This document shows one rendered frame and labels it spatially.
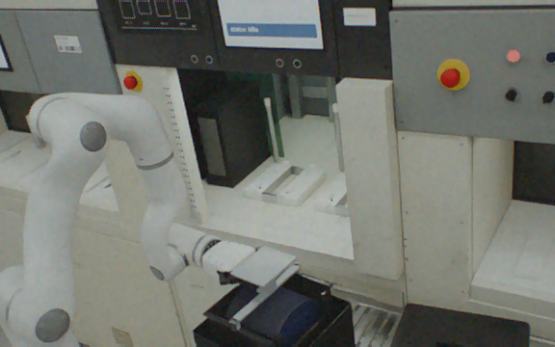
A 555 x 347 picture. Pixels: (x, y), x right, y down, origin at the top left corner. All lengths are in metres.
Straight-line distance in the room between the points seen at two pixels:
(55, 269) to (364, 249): 0.77
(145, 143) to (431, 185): 0.68
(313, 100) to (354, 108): 1.23
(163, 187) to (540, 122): 0.82
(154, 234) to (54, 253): 0.25
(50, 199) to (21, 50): 1.00
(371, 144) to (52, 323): 0.79
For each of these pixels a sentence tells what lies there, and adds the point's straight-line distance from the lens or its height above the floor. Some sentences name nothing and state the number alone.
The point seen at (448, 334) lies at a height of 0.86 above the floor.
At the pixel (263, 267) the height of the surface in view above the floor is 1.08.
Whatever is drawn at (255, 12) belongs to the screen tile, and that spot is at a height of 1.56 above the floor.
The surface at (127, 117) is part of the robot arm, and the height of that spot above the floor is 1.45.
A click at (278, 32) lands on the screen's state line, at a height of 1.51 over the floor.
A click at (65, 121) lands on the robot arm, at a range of 1.29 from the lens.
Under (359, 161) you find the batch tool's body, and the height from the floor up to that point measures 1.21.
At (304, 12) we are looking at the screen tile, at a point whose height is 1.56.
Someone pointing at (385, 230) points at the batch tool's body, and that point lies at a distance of 1.62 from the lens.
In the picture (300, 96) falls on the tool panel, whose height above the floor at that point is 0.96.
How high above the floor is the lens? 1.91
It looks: 27 degrees down
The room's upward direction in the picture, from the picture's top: 9 degrees counter-clockwise
